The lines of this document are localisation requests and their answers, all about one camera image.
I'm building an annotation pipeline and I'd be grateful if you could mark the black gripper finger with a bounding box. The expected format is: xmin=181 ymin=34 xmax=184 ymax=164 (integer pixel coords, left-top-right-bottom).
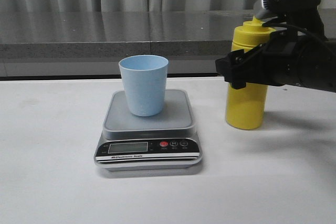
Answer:
xmin=215 ymin=44 xmax=265 ymax=89

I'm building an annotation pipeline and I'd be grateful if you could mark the silver electronic kitchen scale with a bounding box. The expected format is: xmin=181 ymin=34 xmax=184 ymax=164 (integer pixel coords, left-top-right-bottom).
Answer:
xmin=94 ymin=89 xmax=203 ymax=172

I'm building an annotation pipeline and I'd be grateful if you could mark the black cable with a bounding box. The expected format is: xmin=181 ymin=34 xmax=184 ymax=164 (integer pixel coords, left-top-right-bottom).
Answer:
xmin=261 ymin=22 xmax=329 ymax=41

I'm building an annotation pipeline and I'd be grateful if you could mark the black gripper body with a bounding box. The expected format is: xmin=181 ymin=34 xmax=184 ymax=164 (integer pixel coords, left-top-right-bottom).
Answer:
xmin=261 ymin=18 xmax=328 ymax=86

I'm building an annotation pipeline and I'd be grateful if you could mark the light blue plastic cup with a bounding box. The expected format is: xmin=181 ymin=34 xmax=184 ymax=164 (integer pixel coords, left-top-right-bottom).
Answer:
xmin=119 ymin=55 xmax=169 ymax=116

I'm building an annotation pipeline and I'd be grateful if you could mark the yellow squeeze bottle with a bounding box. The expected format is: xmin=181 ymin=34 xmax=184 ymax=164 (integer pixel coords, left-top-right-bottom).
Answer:
xmin=225 ymin=17 xmax=275 ymax=130

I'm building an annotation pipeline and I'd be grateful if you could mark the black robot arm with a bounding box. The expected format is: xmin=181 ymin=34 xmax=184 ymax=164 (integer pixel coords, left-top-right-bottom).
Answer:
xmin=215 ymin=7 xmax=335 ymax=92

